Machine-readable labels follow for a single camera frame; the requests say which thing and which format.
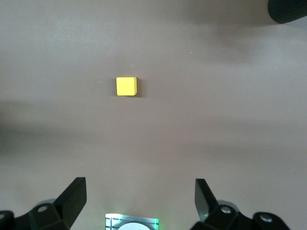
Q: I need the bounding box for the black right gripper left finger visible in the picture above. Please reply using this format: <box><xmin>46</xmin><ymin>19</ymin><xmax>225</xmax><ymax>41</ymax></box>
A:
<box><xmin>13</xmin><ymin>177</ymin><xmax>87</xmax><ymax>230</ymax></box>

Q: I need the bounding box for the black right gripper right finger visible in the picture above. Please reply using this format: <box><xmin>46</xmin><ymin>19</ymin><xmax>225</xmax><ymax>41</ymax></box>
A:
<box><xmin>190</xmin><ymin>178</ymin><xmax>255</xmax><ymax>230</ymax></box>

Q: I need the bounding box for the yellow block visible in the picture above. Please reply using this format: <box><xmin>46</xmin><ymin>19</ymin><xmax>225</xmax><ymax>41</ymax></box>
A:
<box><xmin>116</xmin><ymin>76</ymin><xmax>138</xmax><ymax>97</ymax></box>

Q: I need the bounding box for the black ribbed cylinder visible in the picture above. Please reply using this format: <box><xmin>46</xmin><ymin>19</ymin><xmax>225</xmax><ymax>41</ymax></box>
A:
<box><xmin>267</xmin><ymin>0</ymin><xmax>307</xmax><ymax>24</ymax></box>

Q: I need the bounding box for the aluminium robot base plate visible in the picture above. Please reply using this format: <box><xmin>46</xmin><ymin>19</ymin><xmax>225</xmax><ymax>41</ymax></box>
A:
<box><xmin>105</xmin><ymin>213</ymin><xmax>160</xmax><ymax>230</ymax></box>

